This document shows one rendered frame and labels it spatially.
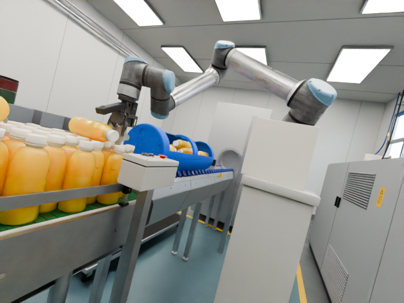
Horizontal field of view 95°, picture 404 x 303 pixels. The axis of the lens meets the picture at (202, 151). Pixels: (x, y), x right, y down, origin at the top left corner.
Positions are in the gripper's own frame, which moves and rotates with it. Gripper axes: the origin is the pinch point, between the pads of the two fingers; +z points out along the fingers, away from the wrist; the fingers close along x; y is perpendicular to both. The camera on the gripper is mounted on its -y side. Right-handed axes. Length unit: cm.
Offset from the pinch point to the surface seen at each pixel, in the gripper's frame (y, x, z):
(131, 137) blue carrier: 24.7, 13.7, -3.2
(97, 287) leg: 23, 10, 84
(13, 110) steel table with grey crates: 73, 267, 6
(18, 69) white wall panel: 98, 341, -57
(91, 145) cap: -19.2, -13.2, 0.2
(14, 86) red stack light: -19.0, 38.0, -12.8
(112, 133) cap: -10.9, -11.2, -4.5
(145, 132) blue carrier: 25.1, 5.3, -7.8
